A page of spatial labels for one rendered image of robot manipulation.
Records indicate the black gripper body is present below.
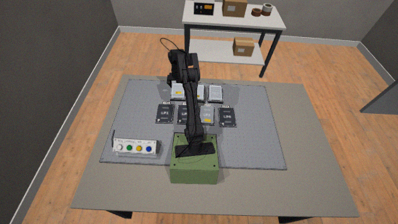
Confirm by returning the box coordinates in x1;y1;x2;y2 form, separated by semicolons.
167;71;179;83

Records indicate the white button panel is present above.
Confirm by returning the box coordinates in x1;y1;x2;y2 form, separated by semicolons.
111;130;160;158

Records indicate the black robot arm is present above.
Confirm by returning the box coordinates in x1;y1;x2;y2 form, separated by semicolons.
168;50;215;157

